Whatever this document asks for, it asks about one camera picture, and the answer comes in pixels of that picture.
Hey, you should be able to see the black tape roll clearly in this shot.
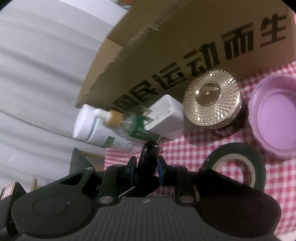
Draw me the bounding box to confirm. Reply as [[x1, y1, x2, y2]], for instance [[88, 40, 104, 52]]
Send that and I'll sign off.
[[202, 143, 266, 192]]

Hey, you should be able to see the white lotion bottle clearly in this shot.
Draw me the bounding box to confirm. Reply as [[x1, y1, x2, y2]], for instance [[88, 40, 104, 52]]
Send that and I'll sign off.
[[73, 104, 141, 154]]

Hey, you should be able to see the purple plastic bowl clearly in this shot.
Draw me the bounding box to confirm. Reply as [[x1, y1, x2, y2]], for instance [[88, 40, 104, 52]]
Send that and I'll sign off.
[[248, 74, 295, 158]]

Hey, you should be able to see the black flashlight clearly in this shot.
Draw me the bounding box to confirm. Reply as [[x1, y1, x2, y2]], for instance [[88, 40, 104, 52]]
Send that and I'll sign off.
[[134, 141, 159, 197]]

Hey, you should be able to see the white power adapter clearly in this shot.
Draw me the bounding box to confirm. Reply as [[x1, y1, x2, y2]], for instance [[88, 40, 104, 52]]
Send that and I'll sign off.
[[144, 94, 184, 140]]

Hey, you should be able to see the pink checkered tablecloth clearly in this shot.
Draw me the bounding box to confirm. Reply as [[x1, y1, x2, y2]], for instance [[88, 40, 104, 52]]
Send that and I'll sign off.
[[104, 62, 296, 241]]

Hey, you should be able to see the brown cardboard box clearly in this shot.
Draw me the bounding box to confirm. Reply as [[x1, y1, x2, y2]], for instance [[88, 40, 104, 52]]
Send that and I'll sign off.
[[76, 1, 295, 112]]

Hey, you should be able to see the white curtain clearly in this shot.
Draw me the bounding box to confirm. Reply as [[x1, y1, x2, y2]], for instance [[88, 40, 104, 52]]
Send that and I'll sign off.
[[1, 1, 126, 190]]

